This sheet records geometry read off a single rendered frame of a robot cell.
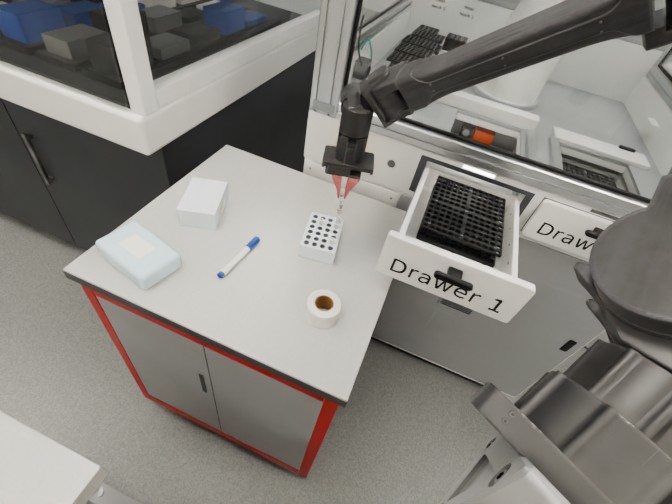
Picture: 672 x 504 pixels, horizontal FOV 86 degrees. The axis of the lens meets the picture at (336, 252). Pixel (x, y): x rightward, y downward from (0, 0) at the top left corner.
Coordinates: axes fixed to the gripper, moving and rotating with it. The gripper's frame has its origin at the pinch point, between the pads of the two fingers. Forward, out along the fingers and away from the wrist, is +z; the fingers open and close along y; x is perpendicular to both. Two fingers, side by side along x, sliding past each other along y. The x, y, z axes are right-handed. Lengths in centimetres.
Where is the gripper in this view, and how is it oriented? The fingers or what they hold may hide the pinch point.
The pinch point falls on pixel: (342, 194)
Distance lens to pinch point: 79.2
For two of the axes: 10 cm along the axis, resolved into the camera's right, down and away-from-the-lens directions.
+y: -9.9, -1.6, -0.4
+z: -1.4, 7.0, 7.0
